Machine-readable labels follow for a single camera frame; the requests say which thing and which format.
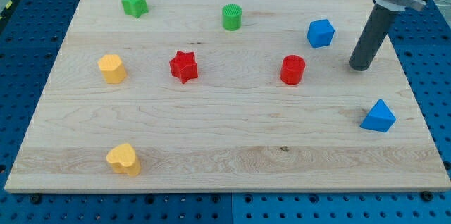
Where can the green cylinder block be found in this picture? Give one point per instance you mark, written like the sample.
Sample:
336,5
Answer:
231,17

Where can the blue triangle block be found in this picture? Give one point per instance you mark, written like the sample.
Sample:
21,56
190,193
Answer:
380,118

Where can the yellow hexagon block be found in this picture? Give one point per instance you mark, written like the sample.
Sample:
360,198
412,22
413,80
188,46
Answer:
112,68

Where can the yellow heart block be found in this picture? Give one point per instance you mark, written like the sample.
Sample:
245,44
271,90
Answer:
123,159

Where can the red cylinder block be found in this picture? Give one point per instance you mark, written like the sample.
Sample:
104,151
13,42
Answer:
292,69

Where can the blue cube block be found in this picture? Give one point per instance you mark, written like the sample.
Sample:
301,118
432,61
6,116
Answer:
320,33

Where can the red star block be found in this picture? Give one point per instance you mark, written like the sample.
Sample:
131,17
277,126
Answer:
183,66

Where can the light wooden board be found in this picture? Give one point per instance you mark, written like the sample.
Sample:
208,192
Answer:
237,127

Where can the green star block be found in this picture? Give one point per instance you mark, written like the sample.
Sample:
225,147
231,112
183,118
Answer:
135,8

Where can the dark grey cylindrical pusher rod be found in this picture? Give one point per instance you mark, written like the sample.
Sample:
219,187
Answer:
371,38

